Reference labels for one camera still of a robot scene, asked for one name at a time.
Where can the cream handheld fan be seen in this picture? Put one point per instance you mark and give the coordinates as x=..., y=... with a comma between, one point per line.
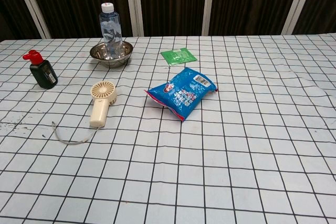
x=98, y=111

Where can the blue snack bag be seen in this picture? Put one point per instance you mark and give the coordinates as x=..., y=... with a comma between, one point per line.
x=183, y=93

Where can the green foil packet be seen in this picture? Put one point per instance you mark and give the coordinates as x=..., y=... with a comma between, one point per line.
x=178, y=56

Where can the stainless steel bowl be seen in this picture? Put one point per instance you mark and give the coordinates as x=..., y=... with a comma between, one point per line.
x=99, y=53

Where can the white black-checked tablecloth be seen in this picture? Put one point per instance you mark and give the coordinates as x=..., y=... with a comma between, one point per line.
x=236, y=155

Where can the clear plastic water bottle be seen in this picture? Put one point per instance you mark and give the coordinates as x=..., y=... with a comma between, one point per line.
x=110, y=30

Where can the black bottle with red cap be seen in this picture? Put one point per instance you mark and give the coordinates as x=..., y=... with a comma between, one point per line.
x=46, y=75

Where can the white partition frame post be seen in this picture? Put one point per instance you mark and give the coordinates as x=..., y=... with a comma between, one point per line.
x=134, y=3
x=296, y=3
x=210, y=3
x=32, y=6

